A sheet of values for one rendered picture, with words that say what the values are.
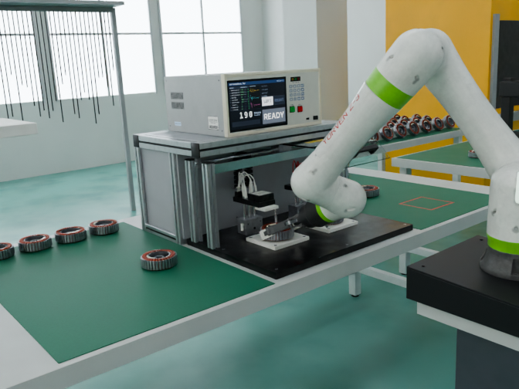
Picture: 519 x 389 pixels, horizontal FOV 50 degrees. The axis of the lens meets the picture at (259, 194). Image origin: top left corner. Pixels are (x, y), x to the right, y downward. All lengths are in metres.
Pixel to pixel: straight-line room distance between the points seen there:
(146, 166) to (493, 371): 1.32
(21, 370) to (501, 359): 1.09
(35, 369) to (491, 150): 1.19
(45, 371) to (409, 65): 1.04
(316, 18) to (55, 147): 4.17
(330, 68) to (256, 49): 4.17
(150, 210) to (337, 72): 4.16
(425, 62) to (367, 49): 7.11
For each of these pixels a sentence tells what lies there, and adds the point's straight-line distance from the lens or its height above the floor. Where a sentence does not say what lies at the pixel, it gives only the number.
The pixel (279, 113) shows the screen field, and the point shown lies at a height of 1.17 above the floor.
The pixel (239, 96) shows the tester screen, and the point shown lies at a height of 1.24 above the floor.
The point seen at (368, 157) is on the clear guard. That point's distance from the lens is 1.93.
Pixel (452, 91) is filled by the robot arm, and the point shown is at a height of 1.25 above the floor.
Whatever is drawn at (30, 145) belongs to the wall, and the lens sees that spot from 8.16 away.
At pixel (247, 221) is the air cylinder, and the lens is 1.94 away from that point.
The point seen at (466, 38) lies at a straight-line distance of 5.41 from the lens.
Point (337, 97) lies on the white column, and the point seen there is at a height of 0.95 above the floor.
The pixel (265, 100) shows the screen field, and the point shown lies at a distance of 1.95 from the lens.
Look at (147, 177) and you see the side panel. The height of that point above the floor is 0.96.
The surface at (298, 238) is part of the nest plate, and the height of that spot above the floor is 0.78.
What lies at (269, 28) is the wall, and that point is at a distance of 10.00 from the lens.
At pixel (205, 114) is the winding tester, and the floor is 1.19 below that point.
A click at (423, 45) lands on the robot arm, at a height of 1.37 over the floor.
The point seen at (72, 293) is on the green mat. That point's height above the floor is 0.75.
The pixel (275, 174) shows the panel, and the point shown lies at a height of 0.93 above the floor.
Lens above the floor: 1.35
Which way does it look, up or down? 13 degrees down
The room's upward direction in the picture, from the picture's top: 3 degrees counter-clockwise
